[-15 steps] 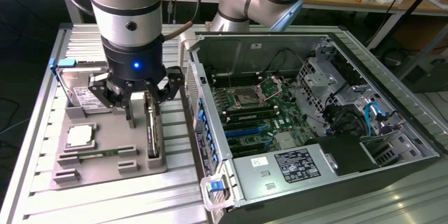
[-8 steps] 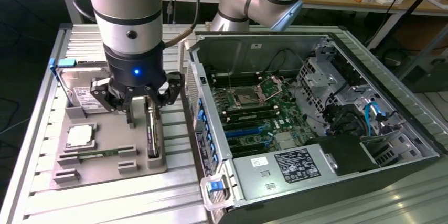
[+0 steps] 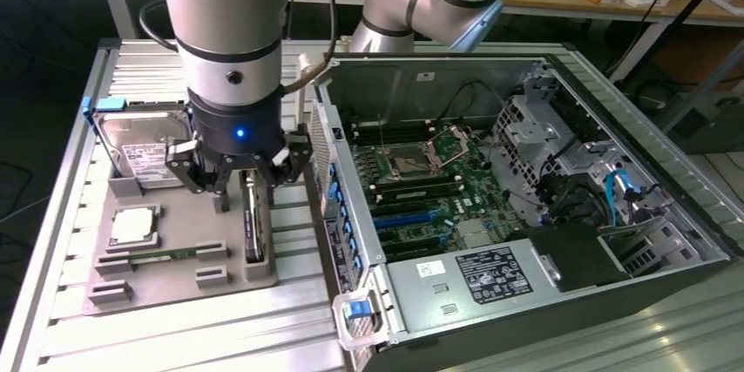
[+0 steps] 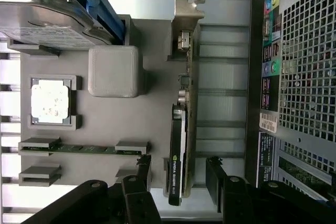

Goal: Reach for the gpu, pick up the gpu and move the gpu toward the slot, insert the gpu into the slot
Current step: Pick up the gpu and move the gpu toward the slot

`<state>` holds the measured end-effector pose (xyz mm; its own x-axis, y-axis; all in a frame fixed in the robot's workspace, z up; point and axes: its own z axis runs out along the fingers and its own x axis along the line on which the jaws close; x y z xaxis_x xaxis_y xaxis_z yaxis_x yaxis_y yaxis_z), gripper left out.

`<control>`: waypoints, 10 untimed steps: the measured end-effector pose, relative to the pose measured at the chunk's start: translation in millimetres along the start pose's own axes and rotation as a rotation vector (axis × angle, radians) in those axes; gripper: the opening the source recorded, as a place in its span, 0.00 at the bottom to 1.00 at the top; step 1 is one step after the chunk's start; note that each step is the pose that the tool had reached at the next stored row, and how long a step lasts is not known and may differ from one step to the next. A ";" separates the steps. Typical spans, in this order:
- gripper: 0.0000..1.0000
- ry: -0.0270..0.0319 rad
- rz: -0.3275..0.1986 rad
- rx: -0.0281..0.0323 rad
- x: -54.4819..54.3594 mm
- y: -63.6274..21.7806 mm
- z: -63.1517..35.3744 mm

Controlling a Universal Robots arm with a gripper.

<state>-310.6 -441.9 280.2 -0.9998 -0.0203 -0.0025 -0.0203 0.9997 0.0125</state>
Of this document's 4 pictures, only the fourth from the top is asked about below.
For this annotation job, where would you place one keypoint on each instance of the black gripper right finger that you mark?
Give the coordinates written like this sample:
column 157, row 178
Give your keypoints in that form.
column 236, row 200

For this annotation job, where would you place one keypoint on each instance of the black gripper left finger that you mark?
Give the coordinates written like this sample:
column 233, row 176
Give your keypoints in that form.
column 136, row 203

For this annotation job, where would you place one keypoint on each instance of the black rear panel label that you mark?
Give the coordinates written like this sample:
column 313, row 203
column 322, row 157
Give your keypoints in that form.
column 265, row 155

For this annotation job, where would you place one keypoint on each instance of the green RAM stick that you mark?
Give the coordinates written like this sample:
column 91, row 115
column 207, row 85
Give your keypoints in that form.
column 84, row 148

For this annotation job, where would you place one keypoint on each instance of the white barcode sticker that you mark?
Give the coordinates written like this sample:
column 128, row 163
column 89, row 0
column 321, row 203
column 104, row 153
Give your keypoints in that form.
column 268, row 122

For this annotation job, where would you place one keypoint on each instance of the grey plastic parts rack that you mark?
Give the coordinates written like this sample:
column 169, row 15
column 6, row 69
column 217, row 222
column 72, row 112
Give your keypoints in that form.
column 115, row 119

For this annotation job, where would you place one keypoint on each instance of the silver CPU chip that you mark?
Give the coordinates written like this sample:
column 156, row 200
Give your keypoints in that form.
column 50, row 100

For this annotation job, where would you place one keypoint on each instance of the black open PC case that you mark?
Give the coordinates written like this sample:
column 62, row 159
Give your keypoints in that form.
column 304, row 64

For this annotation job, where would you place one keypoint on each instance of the blue disk caddy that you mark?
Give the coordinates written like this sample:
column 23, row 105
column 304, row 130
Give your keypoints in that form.
column 105, row 11

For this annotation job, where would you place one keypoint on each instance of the silver hard disk drive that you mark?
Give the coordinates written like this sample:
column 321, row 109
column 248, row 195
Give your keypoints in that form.
column 39, row 16

